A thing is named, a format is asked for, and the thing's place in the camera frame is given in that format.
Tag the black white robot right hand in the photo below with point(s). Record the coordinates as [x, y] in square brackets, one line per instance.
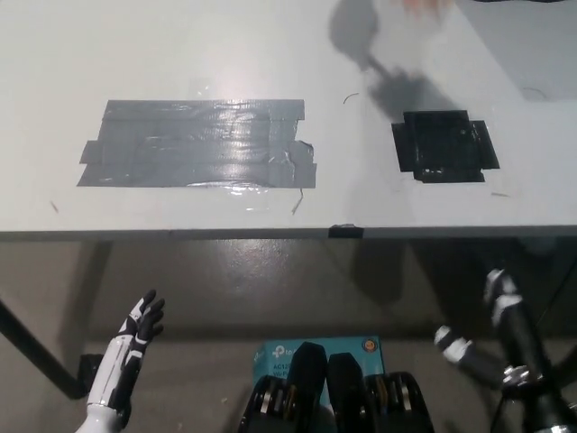
[505, 311]

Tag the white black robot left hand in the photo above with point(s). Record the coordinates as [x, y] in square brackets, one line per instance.
[130, 347]

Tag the black robot body blocks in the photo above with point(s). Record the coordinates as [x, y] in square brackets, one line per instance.
[336, 392]

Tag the teal tp-link router box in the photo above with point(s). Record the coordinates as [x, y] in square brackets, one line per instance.
[275, 358]

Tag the black tape square patch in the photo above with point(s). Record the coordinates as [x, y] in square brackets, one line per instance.
[444, 146]

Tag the grey duct tape patch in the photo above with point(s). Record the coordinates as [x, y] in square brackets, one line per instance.
[198, 144]

